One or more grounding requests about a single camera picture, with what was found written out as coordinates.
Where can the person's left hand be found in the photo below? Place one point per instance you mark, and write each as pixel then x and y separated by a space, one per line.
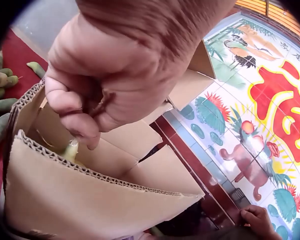
pixel 130 55

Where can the person's right hand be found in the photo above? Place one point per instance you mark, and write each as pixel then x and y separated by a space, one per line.
pixel 261 222

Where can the person's left thumb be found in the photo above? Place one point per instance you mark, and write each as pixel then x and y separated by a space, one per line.
pixel 65 105

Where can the person's right fingers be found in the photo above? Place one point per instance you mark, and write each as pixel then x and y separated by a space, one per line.
pixel 247 216

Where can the pale peeled radish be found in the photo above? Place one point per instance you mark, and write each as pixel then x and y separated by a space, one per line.
pixel 71 151

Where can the pile of green radishes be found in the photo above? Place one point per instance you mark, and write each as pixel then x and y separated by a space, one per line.
pixel 1 105

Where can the red cloth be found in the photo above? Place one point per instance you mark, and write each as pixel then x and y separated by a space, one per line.
pixel 16 50

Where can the colourful tiled mural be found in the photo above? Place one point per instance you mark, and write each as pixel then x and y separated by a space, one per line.
pixel 240 120

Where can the brown cardboard box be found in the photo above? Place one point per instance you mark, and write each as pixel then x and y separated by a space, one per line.
pixel 90 200

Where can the orange slatted panel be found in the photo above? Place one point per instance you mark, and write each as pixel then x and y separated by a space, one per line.
pixel 277 15

